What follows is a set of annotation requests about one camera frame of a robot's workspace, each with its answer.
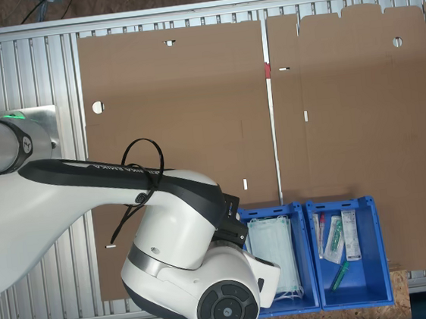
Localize pale green face mask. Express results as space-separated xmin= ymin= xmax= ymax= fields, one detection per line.
xmin=246 ymin=214 xmax=302 ymax=296

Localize blue bin holding masks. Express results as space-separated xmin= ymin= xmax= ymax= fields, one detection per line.
xmin=236 ymin=199 xmax=323 ymax=319

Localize red-capped tube in packet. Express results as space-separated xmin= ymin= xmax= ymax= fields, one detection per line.
xmin=312 ymin=211 xmax=330 ymax=260

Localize chipboard block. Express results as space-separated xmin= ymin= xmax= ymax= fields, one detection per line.
xmin=160 ymin=268 xmax=412 ymax=319

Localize loose green tube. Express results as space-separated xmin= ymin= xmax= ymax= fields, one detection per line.
xmin=327 ymin=260 xmax=353 ymax=292

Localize green item in clear packet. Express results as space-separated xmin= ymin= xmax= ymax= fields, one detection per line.
xmin=320 ymin=214 xmax=349 ymax=265

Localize long white printed packet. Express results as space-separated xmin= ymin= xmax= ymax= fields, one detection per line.
xmin=340 ymin=208 xmax=363 ymax=263

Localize blue bin holding tubes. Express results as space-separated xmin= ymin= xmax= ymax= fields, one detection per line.
xmin=303 ymin=192 xmax=395 ymax=313

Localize brown cardboard sheet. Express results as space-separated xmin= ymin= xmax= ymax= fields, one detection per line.
xmin=262 ymin=0 xmax=426 ymax=285
xmin=73 ymin=19 xmax=290 ymax=302

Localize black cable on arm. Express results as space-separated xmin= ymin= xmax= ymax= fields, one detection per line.
xmin=99 ymin=136 xmax=174 ymax=249

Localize grey floor cable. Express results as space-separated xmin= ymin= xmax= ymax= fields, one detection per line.
xmin=19 ymin=0 xmax=80 ymax=24

